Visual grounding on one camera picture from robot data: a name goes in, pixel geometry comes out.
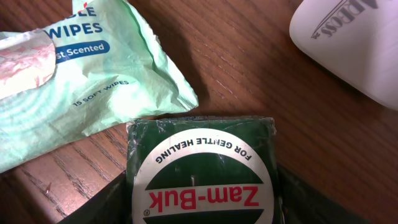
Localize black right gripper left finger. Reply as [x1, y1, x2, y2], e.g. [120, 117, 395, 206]
[58, 171, 132, 224]

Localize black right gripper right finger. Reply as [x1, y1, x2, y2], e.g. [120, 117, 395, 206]
[277, 165, 370, 224]

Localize dark green round-label pack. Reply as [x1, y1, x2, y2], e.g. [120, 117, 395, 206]
[126, 116, 284, 224]

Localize teal crinkled snack pack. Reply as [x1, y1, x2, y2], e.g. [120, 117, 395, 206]
[1, 0, 198, 171]

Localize white barcode scanner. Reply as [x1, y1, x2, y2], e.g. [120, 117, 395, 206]
[289, 0, 397, 110]

